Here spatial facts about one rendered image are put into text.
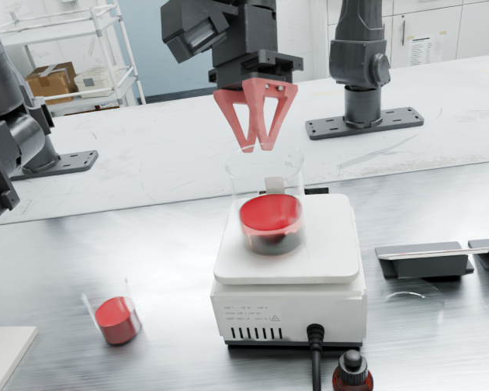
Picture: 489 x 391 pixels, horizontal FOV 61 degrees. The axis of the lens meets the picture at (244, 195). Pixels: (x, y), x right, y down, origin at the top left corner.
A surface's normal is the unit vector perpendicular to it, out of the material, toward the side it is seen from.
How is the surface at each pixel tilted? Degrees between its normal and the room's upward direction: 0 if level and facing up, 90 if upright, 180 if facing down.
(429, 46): 90
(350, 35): 79
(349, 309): 90
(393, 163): 0
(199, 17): 71
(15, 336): 0
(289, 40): 90
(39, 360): 0
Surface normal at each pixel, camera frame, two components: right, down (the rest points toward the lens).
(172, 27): -0.78, 0.07
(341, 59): -0.70, 0.29
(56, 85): 0.23, 0.50
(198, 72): 0.02, 0.53
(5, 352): -0.14, -0.84
